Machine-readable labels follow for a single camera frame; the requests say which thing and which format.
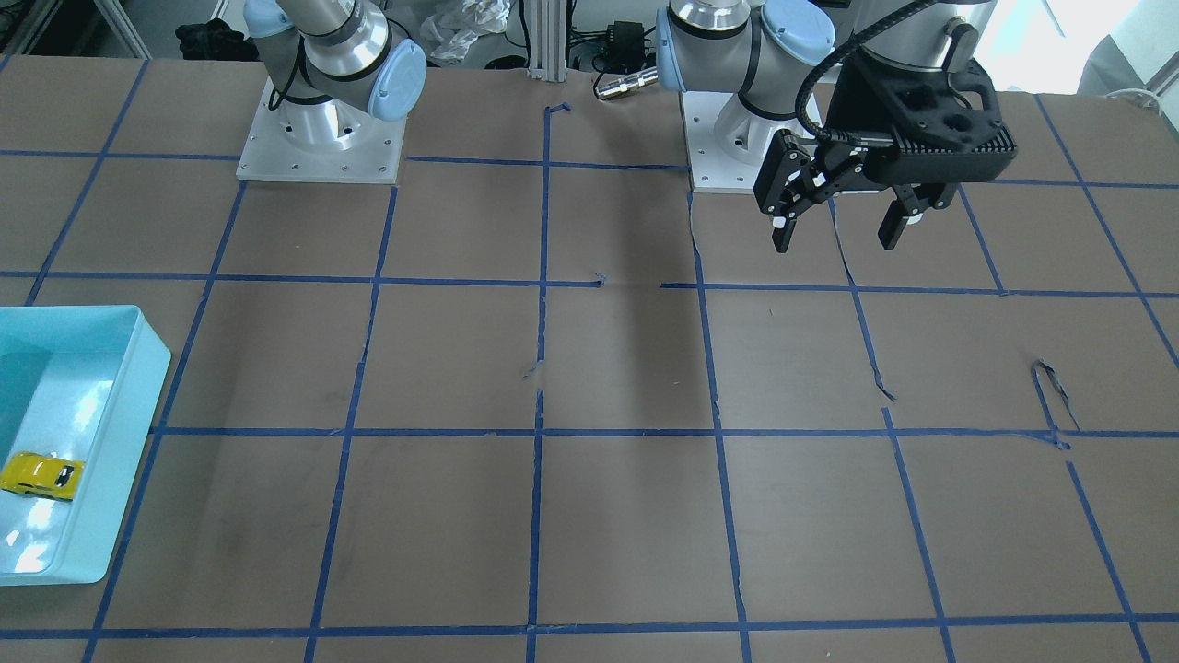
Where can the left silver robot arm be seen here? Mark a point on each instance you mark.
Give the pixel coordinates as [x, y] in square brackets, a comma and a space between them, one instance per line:
[783, 58]

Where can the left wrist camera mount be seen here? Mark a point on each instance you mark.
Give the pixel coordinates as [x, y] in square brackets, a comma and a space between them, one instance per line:
[944, 125]

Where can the turquoise plastic bin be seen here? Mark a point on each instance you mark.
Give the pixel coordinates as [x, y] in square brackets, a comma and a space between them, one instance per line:
[80, 383]

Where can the black power adapter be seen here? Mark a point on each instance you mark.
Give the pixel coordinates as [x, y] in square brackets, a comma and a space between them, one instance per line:
[624, 48]

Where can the silver metal connector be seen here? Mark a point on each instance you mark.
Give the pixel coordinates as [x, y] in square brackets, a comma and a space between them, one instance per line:
[626, 84]

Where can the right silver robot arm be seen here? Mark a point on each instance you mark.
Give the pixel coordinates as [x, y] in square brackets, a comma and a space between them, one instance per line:
[348, 51]

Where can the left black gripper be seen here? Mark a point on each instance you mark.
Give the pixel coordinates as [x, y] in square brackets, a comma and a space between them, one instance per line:
[849, 104]

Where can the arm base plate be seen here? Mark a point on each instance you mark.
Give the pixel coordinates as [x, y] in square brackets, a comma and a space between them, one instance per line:
[727, 143]
[326, 143]

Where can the aluminium frame post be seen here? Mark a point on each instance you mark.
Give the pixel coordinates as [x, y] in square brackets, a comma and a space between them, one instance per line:
[547, 27]

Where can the yellow toy beetle car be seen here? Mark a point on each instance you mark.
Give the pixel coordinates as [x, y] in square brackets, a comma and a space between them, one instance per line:
[31, 474]

